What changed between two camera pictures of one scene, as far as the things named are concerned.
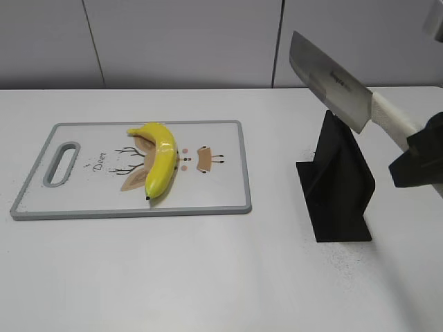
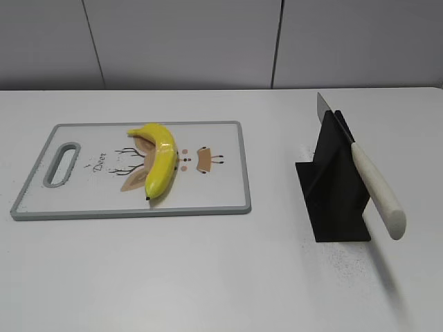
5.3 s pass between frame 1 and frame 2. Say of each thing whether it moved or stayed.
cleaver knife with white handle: moved
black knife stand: stayed
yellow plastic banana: stayed
